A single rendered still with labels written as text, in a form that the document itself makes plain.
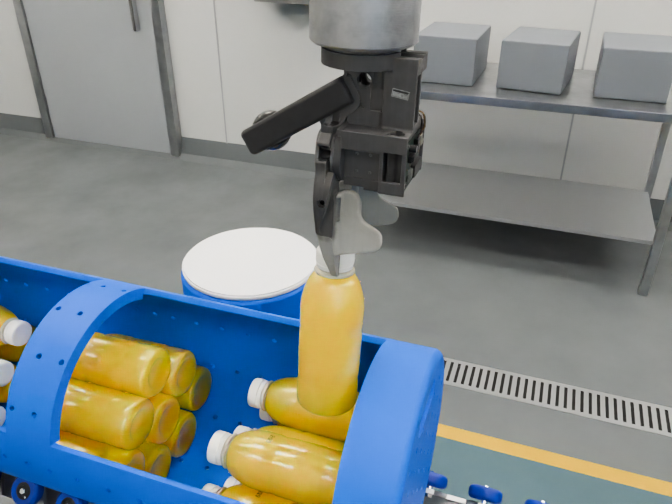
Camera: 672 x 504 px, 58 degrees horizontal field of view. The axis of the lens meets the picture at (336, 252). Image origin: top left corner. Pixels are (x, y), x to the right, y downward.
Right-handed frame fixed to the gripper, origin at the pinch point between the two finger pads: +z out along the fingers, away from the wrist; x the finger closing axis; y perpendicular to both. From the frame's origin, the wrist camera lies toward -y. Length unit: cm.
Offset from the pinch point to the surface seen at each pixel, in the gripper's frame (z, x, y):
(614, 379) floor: 133, 167, 62
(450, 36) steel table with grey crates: 21, 249, -31
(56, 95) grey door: 99, 321, -341
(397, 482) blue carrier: 17.9, -10.3, 10.2
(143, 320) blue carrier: 26.8, 13.5, -36.3
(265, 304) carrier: 35, 35, -26
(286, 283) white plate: 33, 40, -24
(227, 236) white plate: 33, 53, -43
